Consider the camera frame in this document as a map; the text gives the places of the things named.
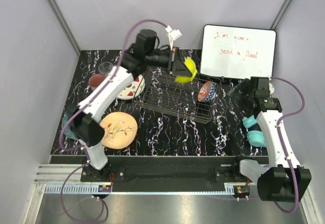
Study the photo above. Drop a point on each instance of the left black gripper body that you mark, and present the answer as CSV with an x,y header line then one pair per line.
x,y
163,59

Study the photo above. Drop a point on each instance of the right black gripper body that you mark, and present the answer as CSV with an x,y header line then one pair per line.
x,y
242,101

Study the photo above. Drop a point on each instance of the lime green bowl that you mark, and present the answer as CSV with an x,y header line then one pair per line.
x,y
192,67

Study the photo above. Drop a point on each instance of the black wire dish rack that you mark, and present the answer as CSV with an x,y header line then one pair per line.
x,y
162,94

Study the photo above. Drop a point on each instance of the red patterned blue zigzag bowl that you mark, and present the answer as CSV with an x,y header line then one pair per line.
x,y
207,92

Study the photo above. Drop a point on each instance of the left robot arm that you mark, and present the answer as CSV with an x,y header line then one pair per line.
x,y
84,118

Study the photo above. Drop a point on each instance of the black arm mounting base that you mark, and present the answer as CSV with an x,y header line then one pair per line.
x,y
210,168

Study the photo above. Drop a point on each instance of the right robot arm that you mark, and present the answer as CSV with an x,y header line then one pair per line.
x,y
284,180

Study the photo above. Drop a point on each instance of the teal headphones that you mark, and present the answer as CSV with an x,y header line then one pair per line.
x,y
251,130

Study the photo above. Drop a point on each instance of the white whiteboard with red writing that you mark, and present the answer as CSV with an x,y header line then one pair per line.
x,y
237,52

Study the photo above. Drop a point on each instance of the white watermelon pattern plate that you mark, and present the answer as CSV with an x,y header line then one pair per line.
x,y
133,90

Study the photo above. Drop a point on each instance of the black marble pattern mat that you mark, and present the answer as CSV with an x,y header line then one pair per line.
x,y
165,135

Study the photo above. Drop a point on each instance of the clear drinking glass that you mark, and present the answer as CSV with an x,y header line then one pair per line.
x,y
105,68

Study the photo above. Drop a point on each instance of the pink mug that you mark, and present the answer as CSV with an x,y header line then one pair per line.
x,y
95,81

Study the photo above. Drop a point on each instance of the orange bird plate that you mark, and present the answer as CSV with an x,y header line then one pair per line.
x,y
120,130

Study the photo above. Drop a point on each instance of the teal scalloped plate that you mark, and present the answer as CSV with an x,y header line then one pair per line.
x,y
68,132

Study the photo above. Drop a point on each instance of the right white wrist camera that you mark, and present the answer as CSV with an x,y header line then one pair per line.
x,y
271,88

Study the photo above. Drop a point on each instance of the grey slotted cable duct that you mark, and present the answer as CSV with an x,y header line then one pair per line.
x,y
223,189

